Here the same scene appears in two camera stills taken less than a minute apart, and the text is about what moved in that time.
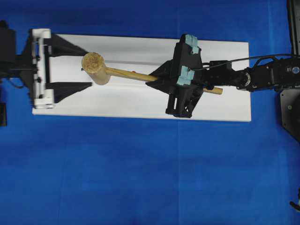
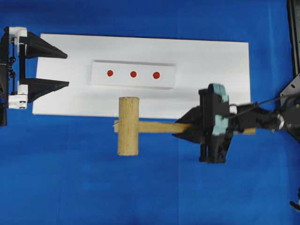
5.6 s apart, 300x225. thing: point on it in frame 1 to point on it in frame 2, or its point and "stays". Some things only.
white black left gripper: (33, 66) to (18, 100)
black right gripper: (185, 90) to (213, 148)
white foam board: (128, 97) stays
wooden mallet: (94, 69) to (128, 127)
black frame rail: (293, 9) stays
